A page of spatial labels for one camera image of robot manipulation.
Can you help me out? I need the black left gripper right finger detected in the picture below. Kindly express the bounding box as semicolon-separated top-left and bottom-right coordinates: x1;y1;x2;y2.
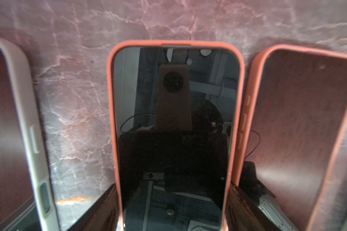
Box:
225;184;279;231

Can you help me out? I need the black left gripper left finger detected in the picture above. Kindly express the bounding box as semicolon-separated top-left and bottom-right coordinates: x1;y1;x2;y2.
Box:
68;184;119;231

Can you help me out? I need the leftmost phone white case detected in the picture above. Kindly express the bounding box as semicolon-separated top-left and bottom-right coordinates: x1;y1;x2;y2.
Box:
0;38;59;231

